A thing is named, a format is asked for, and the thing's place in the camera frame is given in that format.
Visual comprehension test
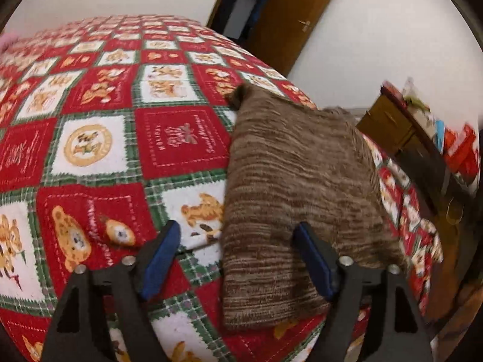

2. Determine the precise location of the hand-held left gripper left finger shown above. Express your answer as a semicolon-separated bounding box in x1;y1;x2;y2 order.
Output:
40;220;182;362

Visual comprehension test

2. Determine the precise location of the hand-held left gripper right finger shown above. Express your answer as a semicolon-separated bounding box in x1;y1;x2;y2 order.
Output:
293;221;433;362

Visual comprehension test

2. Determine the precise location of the brown knit sweater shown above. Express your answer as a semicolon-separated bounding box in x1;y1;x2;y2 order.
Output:
221;83;406;334

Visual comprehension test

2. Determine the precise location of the red bear printed bedspread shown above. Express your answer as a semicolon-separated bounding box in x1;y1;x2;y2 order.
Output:
0;14;444;362

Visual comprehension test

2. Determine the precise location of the wooden side table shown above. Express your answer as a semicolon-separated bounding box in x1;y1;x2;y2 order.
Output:
357;85;483;325

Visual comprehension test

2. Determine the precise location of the pile of colourful packages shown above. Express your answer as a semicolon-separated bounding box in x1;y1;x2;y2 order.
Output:
402;77;481;197

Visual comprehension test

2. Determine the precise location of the brown wooden door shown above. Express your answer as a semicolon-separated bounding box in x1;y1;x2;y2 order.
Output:
247;0;346;78

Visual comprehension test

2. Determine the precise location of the pink folded blanket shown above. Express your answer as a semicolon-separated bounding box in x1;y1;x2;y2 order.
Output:
0;32;19;51

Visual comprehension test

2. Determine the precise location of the wooden door frame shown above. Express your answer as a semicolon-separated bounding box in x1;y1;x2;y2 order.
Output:
207;0;253;35

